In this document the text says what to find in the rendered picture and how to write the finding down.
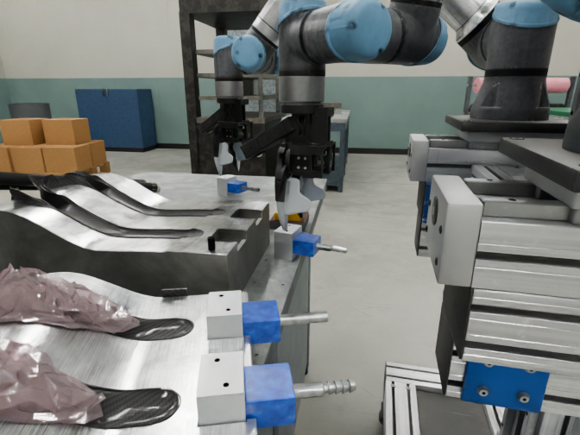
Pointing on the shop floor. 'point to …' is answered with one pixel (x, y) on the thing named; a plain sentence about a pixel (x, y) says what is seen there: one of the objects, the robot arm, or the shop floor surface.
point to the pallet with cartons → (50, 147)
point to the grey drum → (29, 110)
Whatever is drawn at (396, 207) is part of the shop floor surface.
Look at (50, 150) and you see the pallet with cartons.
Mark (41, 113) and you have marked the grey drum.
